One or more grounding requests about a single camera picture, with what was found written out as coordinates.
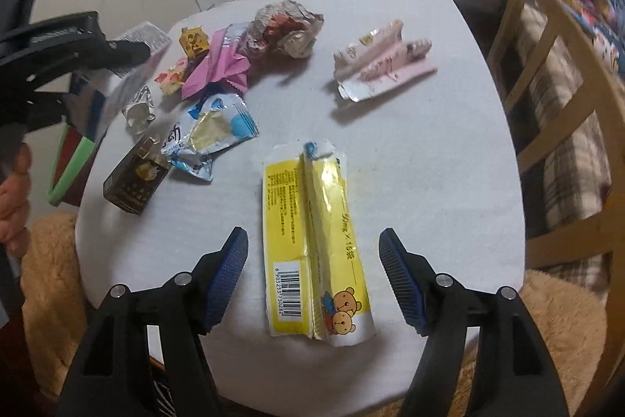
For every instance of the beige plaid blanket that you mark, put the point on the beige plaid blanket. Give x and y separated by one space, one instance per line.
566 129

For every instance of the person's left hand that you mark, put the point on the person's left hand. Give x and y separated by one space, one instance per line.
13 202

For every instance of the white single wall socket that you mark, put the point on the white single wall socket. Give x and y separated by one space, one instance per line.
203 2

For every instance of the small silver foil wrapper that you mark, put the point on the small silver foil wrapper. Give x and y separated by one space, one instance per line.
139 109

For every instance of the white foam table sheet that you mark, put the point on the white foam table sheet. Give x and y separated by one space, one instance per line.
429 163

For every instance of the blue and white wrapper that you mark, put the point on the blue and white wrapper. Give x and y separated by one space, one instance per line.
234 119

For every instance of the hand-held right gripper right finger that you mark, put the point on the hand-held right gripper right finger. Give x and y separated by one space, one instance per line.
401 285

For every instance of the wooden chair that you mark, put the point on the wooden chair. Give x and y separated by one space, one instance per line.
598 104

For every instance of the pink and white wrapper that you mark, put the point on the pink and white wrapper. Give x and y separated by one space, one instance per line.
381 60

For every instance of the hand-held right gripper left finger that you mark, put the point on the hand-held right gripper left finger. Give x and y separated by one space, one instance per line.
225 285

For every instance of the white printed carton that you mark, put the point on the white printed carton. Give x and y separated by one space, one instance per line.
141 41

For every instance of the small dark brown box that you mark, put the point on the small dark brown box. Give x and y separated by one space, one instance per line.
136 177

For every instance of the green rimmed red bin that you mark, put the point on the green rimmed red bin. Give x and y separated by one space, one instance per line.
73 168

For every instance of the yellow chocolate bar wrapper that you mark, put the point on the yellow chocolate bar wrapper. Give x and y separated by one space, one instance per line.
194 43

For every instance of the yellow bear print wrapper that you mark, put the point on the yellow bear print wrapper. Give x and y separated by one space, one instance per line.
293 226

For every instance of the colourful printed blanket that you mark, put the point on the colourful printed blanket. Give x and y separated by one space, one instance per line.
605 21

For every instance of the strawberry print wrapper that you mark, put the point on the strawberry print wrapper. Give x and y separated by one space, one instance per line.
171 77

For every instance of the tan fluffy cushion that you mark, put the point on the tan fluffy cushion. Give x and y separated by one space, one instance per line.
551 314
49 299

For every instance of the crumpled silver foil wrapper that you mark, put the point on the crumpled silver foil wrapper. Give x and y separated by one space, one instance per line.
283 31

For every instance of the pink snack wrapper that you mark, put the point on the pink snack wrapper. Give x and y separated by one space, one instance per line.
215 70

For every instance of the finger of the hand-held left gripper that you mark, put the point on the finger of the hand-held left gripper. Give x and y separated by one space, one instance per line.
122 53
49 110

